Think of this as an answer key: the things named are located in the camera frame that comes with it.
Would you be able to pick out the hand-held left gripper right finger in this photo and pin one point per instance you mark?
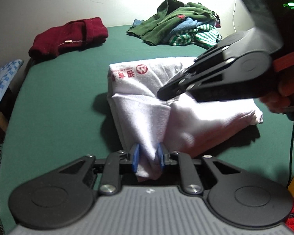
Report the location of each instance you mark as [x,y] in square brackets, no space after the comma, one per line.
[160,156]

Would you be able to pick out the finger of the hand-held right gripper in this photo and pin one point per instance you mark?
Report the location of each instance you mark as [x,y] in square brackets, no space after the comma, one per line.
[176,89]
[210,56]

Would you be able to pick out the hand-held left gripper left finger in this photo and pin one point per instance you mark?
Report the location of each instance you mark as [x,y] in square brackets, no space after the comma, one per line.
[136,156]

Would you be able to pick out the white polo shirt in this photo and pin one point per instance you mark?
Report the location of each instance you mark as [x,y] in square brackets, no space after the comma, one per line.
[137,117]

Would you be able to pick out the pile of green clothes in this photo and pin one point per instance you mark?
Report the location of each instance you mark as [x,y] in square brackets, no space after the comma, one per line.
[161,24]

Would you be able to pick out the person's right hand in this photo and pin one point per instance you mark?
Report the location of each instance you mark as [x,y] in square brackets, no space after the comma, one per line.
[284,90]

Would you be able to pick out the green white striped shirt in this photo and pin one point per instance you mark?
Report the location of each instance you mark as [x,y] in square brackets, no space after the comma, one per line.
[203,36]

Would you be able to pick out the red plaid cloth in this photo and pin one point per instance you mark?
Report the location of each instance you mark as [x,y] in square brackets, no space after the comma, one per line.
[218,20]

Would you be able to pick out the green table mat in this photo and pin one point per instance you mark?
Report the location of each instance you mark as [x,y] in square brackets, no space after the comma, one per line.
[63,102]

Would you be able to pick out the maroon sweater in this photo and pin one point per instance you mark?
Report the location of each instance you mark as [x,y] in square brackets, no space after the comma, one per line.
[63,36]

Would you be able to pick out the blue patterned cloth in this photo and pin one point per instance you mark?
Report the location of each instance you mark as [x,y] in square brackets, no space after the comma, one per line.
[2,78]

